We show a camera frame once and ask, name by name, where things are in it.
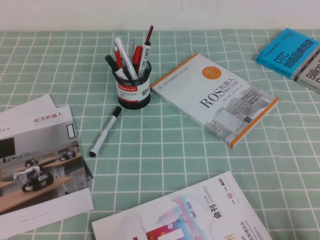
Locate white AgileX brochure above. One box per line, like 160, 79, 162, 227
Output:
0, 93, 57, 121

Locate AgileX brochure with classroom photo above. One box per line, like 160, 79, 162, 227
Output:
0, 104, 95, 235

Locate black mesh pen holder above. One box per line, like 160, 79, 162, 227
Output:
114, 59, 153, 110

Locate white ROS book orange edges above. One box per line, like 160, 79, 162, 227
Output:
150, 52, 280, 149

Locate white show catalogue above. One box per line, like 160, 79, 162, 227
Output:
91, 171, 273, 240

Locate grey slim pen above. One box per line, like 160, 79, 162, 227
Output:
129, 38, 136, 62

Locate dark red thin pen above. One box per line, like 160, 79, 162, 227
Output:
145, 25, 155, 44

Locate red ballpoint pen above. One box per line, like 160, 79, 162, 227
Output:
113, 44, 125, 73

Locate black capped marker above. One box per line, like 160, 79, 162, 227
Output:
104, 55, 128, 80

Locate green checked tablecloth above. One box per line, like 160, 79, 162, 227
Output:
0, 29, 320, 240

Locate blue DTC book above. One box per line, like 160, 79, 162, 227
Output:
255, 27, 320, 78

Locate white marker with black cap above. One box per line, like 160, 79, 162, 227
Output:
88, 105, 123, 158

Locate grey Billion book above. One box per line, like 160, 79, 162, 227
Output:
292, 51, 320, 95

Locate red capped marker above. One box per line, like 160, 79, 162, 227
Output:
131, 45, 144, 72

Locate white marker with printed label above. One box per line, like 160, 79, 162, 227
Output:
138, 41, 152, 78

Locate white pen with silver clip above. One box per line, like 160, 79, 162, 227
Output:
113, 37, 139, 80

